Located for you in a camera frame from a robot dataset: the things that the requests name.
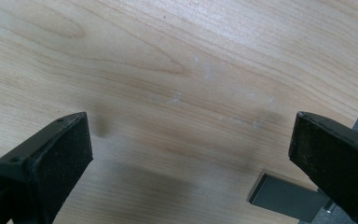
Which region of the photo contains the grey metal bracket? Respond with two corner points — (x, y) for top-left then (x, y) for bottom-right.
(247, 173), (337, 224)

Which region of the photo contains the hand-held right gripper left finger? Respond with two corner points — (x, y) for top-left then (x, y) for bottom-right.
(0, 111), (94, 224)

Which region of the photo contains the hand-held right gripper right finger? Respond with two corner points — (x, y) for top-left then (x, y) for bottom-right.
(288, 110), (358, 224)

